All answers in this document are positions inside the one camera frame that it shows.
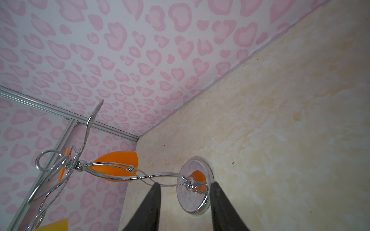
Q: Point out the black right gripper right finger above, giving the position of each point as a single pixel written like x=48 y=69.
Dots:
x=224 y=216

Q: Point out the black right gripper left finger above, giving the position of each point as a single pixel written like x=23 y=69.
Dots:
x=147 y=217

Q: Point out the orange plastic wine glass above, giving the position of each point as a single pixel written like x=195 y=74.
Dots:
x=112 y=166

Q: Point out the yellow plastic wine glass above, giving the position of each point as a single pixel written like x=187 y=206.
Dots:
x=61 y=225

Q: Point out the chrome wire wine glass rack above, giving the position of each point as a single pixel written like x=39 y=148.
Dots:
x=192 y=183

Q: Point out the aluminium diagonal frame bar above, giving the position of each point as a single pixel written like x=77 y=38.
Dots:
x=26 y=205

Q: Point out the aluminium corner frame post left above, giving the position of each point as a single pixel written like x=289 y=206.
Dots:
x=48 y=108

